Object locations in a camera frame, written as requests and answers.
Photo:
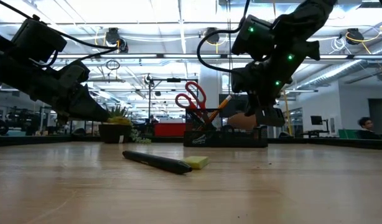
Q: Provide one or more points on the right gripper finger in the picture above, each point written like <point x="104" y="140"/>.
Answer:
<point x="270" y="116"/>
<point x="250" y="109"/>

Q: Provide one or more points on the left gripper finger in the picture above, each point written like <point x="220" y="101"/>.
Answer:
<point x="85" y="109"/>

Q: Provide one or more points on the orange pencil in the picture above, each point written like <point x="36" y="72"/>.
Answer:
<point x="220" y="107"/>

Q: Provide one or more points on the green sticky note pad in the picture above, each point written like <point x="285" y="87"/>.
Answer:
<point x="197" y="161"/>

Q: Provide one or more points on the thick black marker pen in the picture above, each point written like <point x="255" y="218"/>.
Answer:
<point x="156" y="161"/>

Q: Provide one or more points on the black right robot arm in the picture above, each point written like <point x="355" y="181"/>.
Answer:
<point x="306" y="18"/>

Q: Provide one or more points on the black mesh desk organizer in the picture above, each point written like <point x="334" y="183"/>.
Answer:
<point x="225" y="138"/>

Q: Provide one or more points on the potted succulent plant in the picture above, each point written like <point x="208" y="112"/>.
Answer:
<point x="114" y="132"/>

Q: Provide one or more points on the computer monitor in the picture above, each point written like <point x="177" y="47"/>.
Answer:
<point x="316" y="120"/>

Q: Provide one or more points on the green chair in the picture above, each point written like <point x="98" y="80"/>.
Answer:
<point x="348" y="133"/>

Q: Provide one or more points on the red cabinet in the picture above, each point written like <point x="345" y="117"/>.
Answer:
<point x="169" y="129"/>

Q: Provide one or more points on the person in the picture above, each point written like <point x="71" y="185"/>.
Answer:
<point x="366" y="126"/>

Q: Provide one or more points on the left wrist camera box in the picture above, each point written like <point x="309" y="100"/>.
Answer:
<point x="38" y="39"/>

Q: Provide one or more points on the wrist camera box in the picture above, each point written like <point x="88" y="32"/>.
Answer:
<point x="253" y="37"/>
<point x="38" y="39"/>

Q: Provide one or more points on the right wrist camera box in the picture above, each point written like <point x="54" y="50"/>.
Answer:
<point x="253" y="37"/>

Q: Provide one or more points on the black aluminium frame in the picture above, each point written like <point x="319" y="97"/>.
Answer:
<point x="38" y="140"/>

